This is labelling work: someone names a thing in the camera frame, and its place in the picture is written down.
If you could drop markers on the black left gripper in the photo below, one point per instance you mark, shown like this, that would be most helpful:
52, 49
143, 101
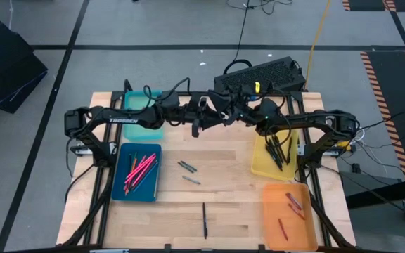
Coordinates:
188, 114

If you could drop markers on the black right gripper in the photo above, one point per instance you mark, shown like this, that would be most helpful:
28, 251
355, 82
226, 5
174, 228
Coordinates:
244, 103

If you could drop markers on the dark green crayon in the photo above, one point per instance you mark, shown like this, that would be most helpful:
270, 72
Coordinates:
189, 166
185, 167

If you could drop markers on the black pen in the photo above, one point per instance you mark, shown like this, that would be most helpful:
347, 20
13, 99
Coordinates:
289, 151
275, 151
278, 147
205, 220
274, 158
280, 144

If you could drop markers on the pink pencil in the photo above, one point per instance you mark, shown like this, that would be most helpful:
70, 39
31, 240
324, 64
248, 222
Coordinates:
140, 168
145, 174
142, 171

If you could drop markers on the blue pencil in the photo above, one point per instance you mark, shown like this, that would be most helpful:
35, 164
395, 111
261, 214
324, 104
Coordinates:
146, 181

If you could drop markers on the blue plastic bin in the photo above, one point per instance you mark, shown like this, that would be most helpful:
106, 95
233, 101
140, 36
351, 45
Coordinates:
120, 189

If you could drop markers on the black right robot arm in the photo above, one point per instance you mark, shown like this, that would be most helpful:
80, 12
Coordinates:
311, 121

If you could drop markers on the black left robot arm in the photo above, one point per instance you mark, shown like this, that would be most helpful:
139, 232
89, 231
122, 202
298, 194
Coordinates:
125, 119

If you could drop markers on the yellow tag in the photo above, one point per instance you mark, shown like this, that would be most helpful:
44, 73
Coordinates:
257, 86

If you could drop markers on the black computer case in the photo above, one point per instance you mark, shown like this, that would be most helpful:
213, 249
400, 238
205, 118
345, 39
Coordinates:
276, 72

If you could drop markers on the teal plastic bin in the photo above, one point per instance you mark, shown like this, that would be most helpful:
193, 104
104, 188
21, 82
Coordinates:
142, 135

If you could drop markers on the yellow plastic bin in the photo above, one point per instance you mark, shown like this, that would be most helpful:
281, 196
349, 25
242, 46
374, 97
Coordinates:
262, 168

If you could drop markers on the orange plastic bin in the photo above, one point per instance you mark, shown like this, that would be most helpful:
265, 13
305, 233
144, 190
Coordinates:
276, 211

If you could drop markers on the yellow plug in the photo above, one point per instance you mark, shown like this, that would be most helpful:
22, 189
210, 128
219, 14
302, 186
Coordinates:
345, 144

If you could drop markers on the black mat orange striped edge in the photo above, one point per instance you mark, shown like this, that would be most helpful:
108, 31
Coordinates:
389, 105
371, 4

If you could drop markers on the black beam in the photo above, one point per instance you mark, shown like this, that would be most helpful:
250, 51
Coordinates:
382, 191

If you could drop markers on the large black box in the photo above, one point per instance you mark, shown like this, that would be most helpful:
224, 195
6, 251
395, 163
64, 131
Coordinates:
5, 66

